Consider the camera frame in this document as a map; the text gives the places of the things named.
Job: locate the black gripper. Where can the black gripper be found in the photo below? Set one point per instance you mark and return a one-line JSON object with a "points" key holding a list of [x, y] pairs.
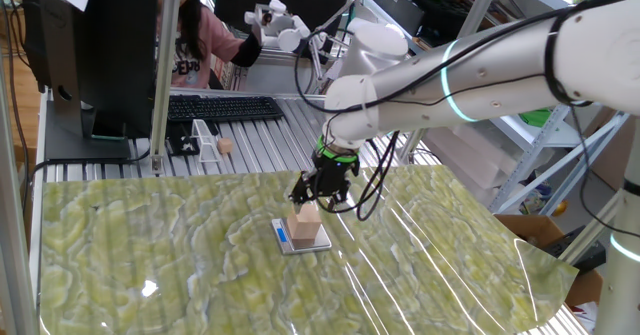
{"points": [[332, 175]]}

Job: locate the light wooden cube block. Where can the light wooden cube block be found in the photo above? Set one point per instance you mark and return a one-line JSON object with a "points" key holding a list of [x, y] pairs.
{"points": [[304, 225]]}

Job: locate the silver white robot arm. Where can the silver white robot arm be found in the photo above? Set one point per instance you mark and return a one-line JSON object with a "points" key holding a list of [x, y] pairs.
{"points": [[450, 85]]}

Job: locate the silver digital pocket scale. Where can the silver digital pocket scale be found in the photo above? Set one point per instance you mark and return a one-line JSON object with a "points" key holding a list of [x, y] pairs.
{"points": [[287, 242]]}

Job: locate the white foam block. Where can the white foam block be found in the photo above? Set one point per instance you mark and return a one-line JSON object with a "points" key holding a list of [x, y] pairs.
{"points": [[465, 155]]}

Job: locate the small wooden peg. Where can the small wooden peg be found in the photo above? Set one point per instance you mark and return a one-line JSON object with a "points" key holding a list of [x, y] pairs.
{"points": [[225, 146]]}

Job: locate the black keyboard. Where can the black keyboard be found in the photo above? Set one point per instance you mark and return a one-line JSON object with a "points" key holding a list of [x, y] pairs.
{"points": [[225, 107]]}

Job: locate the white haptic control device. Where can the white haptic control device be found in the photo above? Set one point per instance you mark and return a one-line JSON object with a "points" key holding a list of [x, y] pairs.
{"points": [[280, 25]]}

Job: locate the person in pink shirt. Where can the person in pink shirt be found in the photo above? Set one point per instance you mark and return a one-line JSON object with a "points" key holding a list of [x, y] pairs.
{"points": [[210, 40]]}

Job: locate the black laptop case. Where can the black laptop case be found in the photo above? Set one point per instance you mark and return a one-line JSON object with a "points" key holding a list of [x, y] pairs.
{"points": [[395, 5]]}

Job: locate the green marble pattern mat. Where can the green marble pattern mat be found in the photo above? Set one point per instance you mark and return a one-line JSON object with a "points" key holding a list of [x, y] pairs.
{"points": [[125, 250]]}

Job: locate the brown cardboard box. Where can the brown cardboard box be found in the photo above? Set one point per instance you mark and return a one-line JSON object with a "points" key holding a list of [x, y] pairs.
{"points": [[530, 227]]}

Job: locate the white metal shelf rack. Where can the white metal shelf rack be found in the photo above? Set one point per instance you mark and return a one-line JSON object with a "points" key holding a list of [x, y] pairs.
{"points": [[530, 135]]}

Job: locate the green plastic item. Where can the green plastic item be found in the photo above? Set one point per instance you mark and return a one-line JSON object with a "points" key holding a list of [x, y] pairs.
{"points": [[535, 117]]}

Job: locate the yellow ball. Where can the yellow ball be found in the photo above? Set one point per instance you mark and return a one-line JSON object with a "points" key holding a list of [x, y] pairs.
{"points": [[561, 208]]}

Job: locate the black computer monitor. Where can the black computer monitor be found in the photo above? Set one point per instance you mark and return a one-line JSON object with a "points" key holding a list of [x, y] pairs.
{"points": [[115, 50]]}

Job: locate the black electronic device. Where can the black electronic device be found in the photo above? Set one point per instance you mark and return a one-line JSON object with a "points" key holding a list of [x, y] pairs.
{"points": [[575, 252]]}

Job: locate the red white paper pack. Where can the red white paper pack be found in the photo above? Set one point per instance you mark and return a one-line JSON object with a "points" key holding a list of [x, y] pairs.
{"points": [[585, 315]]}

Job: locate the black bracket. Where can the black bracket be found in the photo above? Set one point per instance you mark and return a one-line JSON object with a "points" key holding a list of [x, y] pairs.
{"points": [[182, 142]]}

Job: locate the aluminium frame post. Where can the aluminium frame post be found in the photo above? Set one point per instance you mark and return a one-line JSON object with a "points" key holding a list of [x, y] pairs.
{"points": [[165, 75], [475, 5], [585, 240], [12, 225]]}

